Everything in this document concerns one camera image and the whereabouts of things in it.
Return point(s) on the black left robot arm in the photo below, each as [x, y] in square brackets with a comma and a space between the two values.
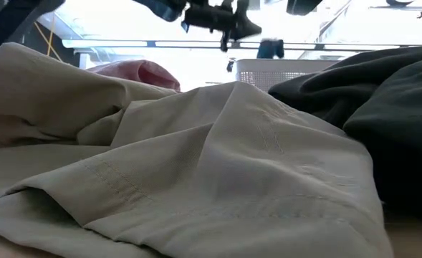
[160, 9]

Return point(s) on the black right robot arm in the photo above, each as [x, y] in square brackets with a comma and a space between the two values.
[302, 6]

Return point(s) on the dark grey garment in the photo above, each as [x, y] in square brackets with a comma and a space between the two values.
[393, 125]

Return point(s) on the pink garment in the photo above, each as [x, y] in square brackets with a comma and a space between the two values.
[139, 71]

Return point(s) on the white plastic laundry basket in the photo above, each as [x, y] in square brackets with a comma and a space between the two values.
[268, 71]

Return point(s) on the beige garment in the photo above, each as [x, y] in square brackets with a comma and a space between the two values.
[196, 161]

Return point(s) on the black aluminium table frame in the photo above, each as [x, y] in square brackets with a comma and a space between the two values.
[10, 21]

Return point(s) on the person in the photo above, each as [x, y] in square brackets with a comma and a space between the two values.
[269, 49]

